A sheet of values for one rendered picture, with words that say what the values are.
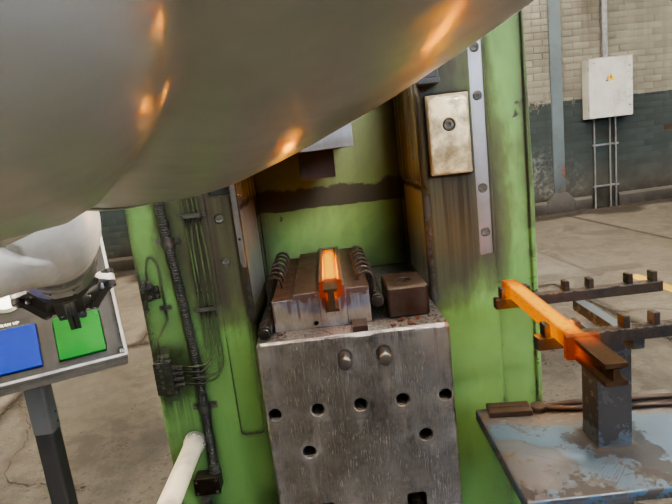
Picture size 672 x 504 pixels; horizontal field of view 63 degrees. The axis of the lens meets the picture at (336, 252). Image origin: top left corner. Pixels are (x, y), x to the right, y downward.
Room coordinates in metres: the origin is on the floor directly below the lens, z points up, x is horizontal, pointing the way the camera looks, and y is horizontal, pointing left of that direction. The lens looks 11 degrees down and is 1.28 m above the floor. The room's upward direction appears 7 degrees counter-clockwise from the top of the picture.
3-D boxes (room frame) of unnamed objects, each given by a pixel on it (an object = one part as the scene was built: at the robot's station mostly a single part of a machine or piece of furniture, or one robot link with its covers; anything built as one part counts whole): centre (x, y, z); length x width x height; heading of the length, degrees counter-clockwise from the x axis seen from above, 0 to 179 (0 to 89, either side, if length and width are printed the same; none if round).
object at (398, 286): (1.13, -0.14, 0.95); 0.12 x 0.08 x 0.06; 0
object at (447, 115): (1.20, -0.27, 1.27); 0.09 x 0.02 x 0.17; 90
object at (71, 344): (0.91, 0.46, 1.01); 0.07 x 0.05 x 0.07; 115
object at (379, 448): (1.29, -0.01, 0.69); 0.56 x 0.38 x 0.45; 0
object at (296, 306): (1.28, 0.04, 0.96); 0.42 x 0.20 x 0.09; 0
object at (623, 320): (0.89, -0.45, 0.97); 0.23 x 0.06 x 0.02; 179
